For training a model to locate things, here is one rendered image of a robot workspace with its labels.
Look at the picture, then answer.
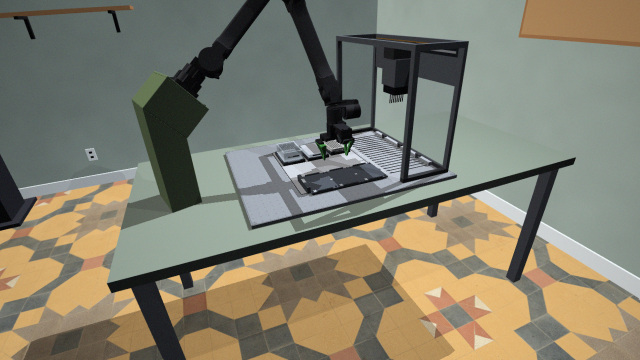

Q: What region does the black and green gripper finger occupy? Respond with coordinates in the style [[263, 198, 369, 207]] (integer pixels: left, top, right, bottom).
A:
[[344, 140, 355, 156], [315, 142, 327, 161]]

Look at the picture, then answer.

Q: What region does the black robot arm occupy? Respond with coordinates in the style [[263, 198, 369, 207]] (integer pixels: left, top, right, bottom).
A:
[[171, 0, 361, 145]]

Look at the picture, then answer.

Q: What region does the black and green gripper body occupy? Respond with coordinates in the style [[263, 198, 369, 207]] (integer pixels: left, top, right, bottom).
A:
[[315, 121, 355, 145]]

